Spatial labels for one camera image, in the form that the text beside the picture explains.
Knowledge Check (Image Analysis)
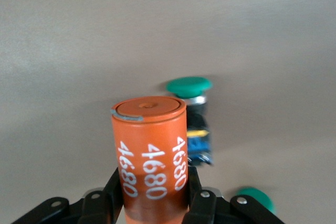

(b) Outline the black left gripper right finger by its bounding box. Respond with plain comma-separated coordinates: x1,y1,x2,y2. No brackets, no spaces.
182,166,286,224

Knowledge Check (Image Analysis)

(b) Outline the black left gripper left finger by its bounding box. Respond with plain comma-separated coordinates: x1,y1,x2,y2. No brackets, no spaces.
10,166,126,224

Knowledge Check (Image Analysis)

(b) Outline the green mushroom push button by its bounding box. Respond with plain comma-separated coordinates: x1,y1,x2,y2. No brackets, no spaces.
234,186,276,216
165,76,214,167

